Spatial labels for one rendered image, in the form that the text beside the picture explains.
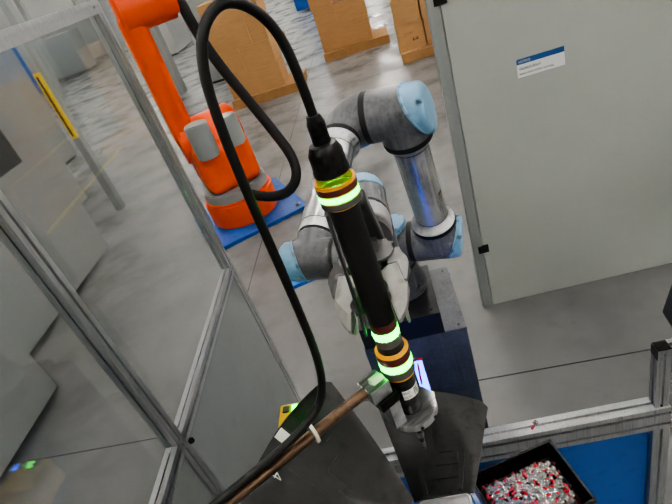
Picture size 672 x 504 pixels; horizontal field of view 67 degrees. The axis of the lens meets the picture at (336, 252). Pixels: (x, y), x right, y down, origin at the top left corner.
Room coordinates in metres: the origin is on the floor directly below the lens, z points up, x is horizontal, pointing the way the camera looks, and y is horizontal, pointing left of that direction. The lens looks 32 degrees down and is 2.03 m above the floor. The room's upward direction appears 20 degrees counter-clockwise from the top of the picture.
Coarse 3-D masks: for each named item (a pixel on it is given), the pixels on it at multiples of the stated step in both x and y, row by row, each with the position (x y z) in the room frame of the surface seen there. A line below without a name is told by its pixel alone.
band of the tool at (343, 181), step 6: (348, 174) 0.48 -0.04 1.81; (354, 174) 0.46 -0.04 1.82; (336, 180) 0.49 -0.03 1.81; (342, 180) 0.49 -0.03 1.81; (348, 180) 0.45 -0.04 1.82; (318, 186) 0.48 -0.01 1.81; (324, 186) 0.48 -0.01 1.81; (330, 186) 0.49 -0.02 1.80; (336, 186) 0.45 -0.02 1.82; (342, 186) 0.45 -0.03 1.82; (324, 192) 0.45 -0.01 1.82; (348, 192) 0.45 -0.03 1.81; (324, 198) 0.45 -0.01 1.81; (330, 198) 0.45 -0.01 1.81
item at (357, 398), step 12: (360, 396) 0.44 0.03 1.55; (336, 408) 0.43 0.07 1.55; (348, 408) 0.43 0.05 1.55; (324, 420) 0.42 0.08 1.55; (336, 420) 0.42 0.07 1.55; (324, 432) 0.41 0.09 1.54; (300, 444) 0.40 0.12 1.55; (288, 456) 0.39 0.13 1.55; (276, 468) 0.38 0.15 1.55; (252, 480) 0.37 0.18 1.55; (264, 480) 0.37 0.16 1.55; (240, 492) 0.36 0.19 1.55
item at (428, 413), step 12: (372, 372) 0.46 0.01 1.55; (360, 384) 0.45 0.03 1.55; (372, 384) 0.44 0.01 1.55; (384, 384) 0.44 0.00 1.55; (372, 396) 0.43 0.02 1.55; (384, 396) 0.44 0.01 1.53; (396, 396) 0.44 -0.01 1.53; (420, 396) 0.47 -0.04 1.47; (432, 396) 0.47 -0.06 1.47; (384, 408) 0.43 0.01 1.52; (396, 408) 0.44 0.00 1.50; (432, 408) 0.45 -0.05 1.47; (396, 420) 0.44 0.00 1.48; (408, 420) 0.44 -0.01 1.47; (420, 420) 0.44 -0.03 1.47; (432, 420) 0.44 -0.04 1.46; (408, 432) 0.43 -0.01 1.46
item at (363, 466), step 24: (288, 432) 0.52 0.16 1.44; (336, 432) 0.52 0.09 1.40; (360, 432) 0.52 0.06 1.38; (264, 456) 0.49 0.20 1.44; (312, 456) 0.49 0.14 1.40; (336, 456) 0.49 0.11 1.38; (360, 456) 0.49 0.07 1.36; (384, 456) 0.49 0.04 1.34; (288, 480) 0.47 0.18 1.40; (312, 480) 0.47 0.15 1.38; (336, 480) 0.47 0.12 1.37; (360, 480) 0.47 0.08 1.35; (384, 480) 0.47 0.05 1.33
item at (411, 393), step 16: (320, 128) 0.46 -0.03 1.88; (320, 144) 0.46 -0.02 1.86; (336, 144) 0.46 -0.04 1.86; (320, 160) 0.45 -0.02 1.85; (336, 160) 0.45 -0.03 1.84; (320, 176) 0.45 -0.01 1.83; (336, 176) 0.45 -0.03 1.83; (400, 384) 0.45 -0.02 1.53; (416, 384) 0.46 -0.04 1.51; (400, 400) 0.45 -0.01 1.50; (416, 400) 0.45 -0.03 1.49
